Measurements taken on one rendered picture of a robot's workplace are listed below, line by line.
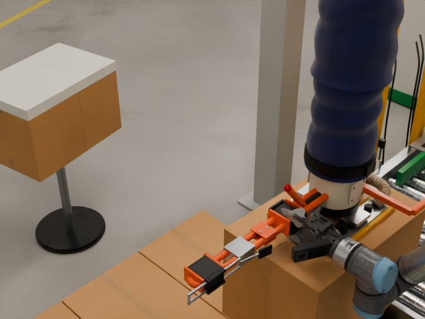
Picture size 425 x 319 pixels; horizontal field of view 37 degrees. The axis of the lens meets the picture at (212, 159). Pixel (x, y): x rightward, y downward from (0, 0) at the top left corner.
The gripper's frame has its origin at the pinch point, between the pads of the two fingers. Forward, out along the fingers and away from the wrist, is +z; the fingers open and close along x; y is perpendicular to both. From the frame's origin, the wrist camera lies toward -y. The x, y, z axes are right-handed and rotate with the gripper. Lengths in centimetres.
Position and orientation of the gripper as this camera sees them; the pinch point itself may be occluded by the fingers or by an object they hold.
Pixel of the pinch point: (281, 221)
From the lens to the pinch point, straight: 196.7
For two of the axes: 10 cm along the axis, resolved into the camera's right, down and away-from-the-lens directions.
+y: 7.0, -4.1, 5.8
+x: 0.0, -8.2, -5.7
